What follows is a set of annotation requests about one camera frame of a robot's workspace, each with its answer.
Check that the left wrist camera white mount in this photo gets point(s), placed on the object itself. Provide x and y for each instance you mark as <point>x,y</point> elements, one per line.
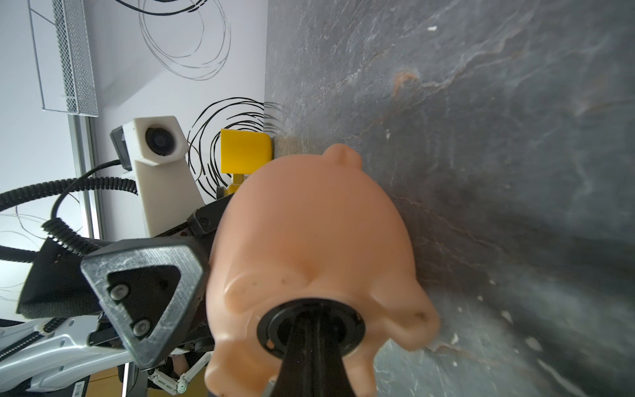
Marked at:
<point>154,150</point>

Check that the white wire wall shelf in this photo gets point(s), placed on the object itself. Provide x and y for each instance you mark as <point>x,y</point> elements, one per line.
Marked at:
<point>63,61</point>

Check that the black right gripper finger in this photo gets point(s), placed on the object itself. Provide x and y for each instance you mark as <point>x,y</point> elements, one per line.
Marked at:
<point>312,364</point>

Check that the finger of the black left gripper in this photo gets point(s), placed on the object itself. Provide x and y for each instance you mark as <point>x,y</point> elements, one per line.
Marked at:
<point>150,292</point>

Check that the orange-tan piggy bank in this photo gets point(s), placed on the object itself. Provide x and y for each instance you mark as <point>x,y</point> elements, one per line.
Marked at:
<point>311,227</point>

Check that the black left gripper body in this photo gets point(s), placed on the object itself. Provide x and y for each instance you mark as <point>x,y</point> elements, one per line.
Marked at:
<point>57,291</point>

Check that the yellow mug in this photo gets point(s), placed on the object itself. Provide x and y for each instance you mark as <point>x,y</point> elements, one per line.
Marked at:
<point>242,153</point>

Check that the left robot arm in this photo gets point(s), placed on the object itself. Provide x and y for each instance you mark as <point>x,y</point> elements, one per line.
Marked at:
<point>40,358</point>

